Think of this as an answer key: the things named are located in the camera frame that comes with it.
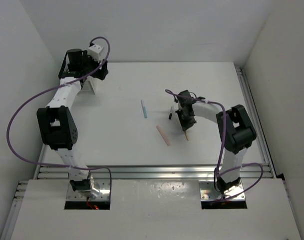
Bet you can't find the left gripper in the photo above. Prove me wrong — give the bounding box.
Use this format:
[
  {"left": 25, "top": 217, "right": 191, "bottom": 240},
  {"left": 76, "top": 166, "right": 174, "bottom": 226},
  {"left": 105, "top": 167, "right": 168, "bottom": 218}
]
[{"left": 80, "top": 50, "right": 108, "bottom": 81}]

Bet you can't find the white black-tipped makeup pen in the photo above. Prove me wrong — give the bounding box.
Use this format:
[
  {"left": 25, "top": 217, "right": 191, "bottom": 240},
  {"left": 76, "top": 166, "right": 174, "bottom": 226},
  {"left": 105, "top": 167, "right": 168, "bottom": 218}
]
[{"left": 168, "top": 105, "right": 174, "bottom": 120}]

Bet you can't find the pink makeup pencil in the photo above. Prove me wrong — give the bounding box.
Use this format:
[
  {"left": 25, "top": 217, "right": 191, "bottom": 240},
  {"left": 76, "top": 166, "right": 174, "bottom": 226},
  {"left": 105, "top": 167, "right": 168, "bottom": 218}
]
[{"left": 156, "top": 125, "right": 170, "bottom": 146}]

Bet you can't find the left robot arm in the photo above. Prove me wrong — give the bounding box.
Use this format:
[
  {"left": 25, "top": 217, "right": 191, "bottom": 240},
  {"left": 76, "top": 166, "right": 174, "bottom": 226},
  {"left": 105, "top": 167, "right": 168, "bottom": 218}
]
[{"left": 36, "top": 44, "right": 108, "bottom": 198}]

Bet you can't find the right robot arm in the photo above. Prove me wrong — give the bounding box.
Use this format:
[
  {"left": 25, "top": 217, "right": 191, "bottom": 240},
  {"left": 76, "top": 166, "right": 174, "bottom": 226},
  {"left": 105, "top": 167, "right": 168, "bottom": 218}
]
[{"left": 174, "top": 90, "right": 257, "bottom": 194}]

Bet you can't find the light blue makeup pen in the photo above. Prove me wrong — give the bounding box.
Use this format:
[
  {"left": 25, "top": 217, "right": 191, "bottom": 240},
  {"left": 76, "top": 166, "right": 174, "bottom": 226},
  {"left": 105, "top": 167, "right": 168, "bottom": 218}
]
[{"left": 141, "top": 100, "right": 148, "bottom": 119}]

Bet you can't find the white slotted organizer box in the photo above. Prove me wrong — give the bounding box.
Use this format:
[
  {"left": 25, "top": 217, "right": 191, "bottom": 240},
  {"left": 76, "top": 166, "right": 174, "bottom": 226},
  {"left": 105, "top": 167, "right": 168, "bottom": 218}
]
[{"left": 81, "top": 76, "right": 97, "bottom": 95}]

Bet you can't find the white front cover board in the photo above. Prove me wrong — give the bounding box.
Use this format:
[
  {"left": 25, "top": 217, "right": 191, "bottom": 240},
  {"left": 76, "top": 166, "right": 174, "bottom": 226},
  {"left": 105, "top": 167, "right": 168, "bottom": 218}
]
[{"left": 11, "top": 179, "right": 300, "bottom": 240}]

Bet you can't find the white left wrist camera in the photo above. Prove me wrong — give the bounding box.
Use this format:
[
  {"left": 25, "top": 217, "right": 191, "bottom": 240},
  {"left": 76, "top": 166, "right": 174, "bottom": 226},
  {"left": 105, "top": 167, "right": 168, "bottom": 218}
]
[{"left": 87, "top": 44, "right": 103, "bottom": 62}]

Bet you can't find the aluminium frame rail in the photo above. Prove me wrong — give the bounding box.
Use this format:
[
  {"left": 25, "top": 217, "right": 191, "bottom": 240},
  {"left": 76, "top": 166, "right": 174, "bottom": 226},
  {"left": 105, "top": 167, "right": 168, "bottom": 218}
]
[{"left": 33, "top": 62, "right": 280, "bottom": 180}]

